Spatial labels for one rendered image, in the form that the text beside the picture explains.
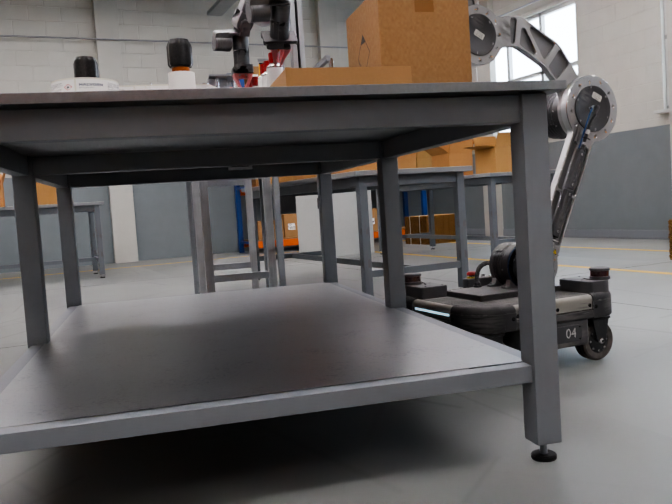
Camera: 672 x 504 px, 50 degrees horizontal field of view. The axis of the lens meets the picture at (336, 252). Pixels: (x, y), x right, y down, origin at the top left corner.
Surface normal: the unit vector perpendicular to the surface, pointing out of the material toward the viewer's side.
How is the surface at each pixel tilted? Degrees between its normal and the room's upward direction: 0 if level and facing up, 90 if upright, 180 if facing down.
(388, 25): 90
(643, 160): 90
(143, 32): 90
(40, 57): 90
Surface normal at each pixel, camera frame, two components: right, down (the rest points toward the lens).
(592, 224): -0.91, 0.09
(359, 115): 0.24, 0.05
